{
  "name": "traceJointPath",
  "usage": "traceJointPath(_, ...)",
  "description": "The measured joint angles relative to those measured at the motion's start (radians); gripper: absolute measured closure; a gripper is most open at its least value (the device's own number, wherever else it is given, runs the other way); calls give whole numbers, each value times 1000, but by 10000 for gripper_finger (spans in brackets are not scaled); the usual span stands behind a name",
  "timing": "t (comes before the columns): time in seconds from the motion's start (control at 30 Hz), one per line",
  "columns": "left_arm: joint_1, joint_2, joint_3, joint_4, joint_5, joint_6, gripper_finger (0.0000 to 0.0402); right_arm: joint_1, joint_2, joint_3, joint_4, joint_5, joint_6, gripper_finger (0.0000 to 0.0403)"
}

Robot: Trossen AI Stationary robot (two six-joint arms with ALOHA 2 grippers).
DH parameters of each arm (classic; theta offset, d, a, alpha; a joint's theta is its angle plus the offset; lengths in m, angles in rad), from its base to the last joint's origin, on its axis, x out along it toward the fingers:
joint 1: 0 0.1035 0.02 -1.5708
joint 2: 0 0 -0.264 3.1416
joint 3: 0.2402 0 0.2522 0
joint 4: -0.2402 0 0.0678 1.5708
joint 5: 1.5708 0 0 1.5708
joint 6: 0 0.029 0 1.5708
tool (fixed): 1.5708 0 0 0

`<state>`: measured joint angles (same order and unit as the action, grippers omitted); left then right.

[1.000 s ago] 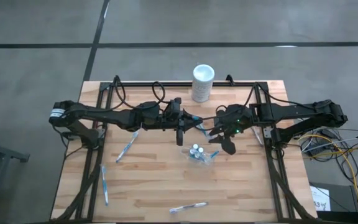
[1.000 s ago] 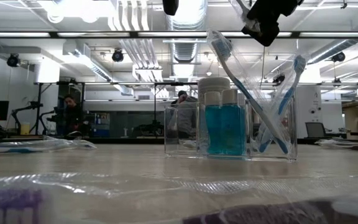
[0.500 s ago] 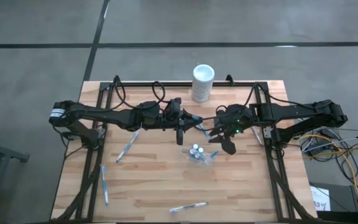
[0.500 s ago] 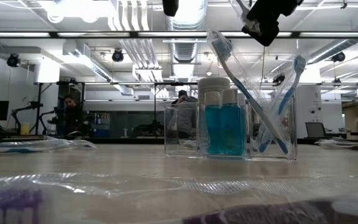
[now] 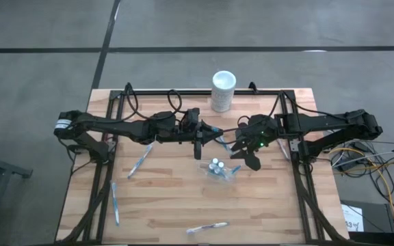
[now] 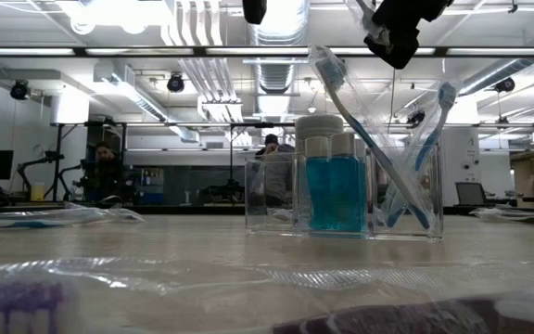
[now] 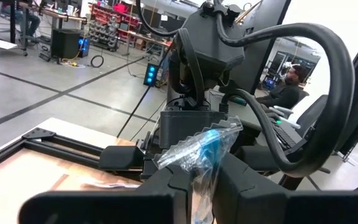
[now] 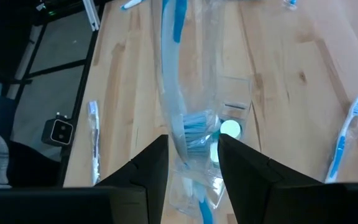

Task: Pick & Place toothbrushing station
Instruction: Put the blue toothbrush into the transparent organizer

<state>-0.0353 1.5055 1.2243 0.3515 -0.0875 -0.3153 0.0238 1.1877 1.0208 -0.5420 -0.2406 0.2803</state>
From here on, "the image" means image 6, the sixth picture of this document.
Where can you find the teal mouthwash bottle white cap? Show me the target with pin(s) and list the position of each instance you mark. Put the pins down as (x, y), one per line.
(348, 195)
(317, 195)

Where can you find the black aluminium table frame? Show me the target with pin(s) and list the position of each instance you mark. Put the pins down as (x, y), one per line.
(193, 209)

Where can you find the purple white wrapped toothbrush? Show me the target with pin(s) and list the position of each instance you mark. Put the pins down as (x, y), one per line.
(387, 320)

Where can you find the black ceiling spotlight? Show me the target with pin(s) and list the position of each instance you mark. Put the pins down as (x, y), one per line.
(505, 84)
(416, 118)
(175, 83)
(20, 90)

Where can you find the white wipes canister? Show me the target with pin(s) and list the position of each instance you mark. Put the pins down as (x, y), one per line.
(318, 125)

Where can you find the blue white toothbrush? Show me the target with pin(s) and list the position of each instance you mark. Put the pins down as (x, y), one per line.
(364, 21)
(331, 72)
(30, 224)
(447, 95)

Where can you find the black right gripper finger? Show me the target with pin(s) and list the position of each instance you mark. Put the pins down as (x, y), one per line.
(394, 46)

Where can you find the blue storage bins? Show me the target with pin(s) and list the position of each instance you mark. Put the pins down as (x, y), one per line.
(148, 197)

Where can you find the clear acrylic organizer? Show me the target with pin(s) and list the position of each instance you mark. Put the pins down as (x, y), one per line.
(406, 234)

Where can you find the silver ventilation duct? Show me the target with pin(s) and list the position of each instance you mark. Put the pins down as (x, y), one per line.
(276, 74)

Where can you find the black office chair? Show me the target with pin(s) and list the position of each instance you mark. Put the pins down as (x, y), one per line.
(471, 192)

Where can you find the person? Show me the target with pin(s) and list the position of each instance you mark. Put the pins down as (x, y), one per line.
(271, 139)
(105, 171)

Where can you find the black overhead light bar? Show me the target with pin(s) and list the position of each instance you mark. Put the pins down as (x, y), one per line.
(199, 51)

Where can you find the black background robot arm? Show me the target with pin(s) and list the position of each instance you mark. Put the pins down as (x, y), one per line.
(51, 157)

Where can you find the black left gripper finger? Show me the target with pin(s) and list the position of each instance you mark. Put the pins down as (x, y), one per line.
(254, 11)

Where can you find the yellow container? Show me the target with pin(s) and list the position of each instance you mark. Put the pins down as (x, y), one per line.
(37, 192)

